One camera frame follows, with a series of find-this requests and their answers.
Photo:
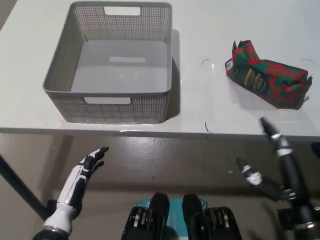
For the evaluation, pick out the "black teal robot torso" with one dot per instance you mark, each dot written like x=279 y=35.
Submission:
x=160 y=217

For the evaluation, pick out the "black table leg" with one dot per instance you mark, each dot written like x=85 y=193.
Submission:
x=316 y=150
x=22 y=185

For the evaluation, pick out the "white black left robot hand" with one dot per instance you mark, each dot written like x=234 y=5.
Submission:
x=75 y=180

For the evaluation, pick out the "black floor tape patch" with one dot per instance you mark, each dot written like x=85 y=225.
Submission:
x=51 y=206
x=285 y=217

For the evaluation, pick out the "grey perforated plastic basket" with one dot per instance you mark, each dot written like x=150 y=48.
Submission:
x=112 y=107

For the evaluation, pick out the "red green coffee bean bag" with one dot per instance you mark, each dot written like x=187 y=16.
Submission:
x=265 y=77

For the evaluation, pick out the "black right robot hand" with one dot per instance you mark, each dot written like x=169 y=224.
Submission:
x=293 y=175

